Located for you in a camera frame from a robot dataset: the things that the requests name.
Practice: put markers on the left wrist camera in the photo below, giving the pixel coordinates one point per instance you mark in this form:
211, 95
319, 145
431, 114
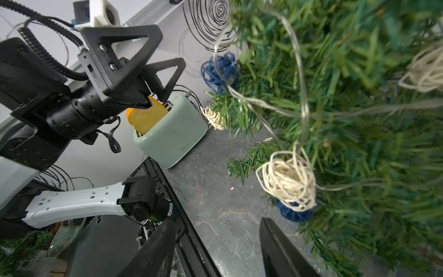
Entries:
95, 13

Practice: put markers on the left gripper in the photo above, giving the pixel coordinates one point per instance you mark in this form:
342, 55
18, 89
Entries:
115, 83

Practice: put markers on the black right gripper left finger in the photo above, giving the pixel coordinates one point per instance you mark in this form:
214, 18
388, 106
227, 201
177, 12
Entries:
155, 258

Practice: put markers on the orange toast slice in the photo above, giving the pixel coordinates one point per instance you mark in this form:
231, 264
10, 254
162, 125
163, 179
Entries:
144, 120

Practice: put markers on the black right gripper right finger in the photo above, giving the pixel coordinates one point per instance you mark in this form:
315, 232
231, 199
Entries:
280, 256

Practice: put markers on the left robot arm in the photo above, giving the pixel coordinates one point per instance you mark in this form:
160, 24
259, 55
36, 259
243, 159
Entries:
61, 84

